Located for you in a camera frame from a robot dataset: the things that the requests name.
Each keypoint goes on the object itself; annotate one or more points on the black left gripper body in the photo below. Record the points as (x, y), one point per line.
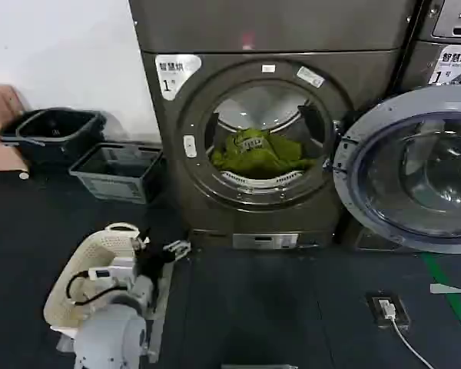
(153, 259)

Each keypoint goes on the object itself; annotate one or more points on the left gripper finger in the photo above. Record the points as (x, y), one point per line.
(180, 254)
(180, 244)

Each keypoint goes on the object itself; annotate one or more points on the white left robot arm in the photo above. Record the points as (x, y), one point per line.
(111, 338)

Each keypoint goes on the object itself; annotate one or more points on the white perforated laundry basket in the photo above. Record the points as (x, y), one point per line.
(94, 250)

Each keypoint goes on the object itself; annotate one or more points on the grey plastic basket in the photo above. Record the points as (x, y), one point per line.
(115, 186)

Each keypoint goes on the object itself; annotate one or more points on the green garment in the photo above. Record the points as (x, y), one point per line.
(280, 151)

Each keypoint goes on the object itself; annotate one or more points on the black plastic basket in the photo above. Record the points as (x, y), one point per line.
(42, 127)

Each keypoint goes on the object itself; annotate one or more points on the round glass dryer door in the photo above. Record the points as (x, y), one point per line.
(357, 161)

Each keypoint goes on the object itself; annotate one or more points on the black floor socket box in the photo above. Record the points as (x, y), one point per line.
(401, 311)

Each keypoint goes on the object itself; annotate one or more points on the grey dryer with open drum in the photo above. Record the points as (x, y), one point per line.
(276, 34)

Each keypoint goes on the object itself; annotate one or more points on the white floor tape piece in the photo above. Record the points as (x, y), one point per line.
(447, 288)

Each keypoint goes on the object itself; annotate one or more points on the green floor tape line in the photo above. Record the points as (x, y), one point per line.
(451, 288)

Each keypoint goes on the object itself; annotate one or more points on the grey dryer with white label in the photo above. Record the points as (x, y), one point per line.
(422, 57)

